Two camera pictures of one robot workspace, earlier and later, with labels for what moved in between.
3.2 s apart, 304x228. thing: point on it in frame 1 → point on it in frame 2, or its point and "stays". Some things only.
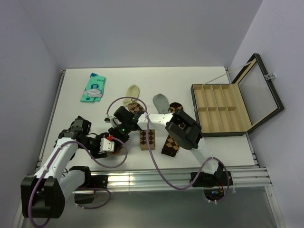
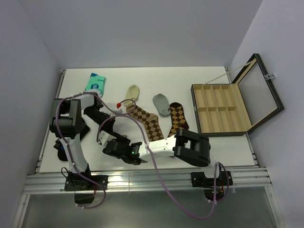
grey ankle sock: (160, 102) stays
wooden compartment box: (236, 109) stays
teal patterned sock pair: (94, 89) stays
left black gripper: (96, 153) → (108, 126)
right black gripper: (114, 131) → (120, 138)
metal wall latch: (270, 76) stays
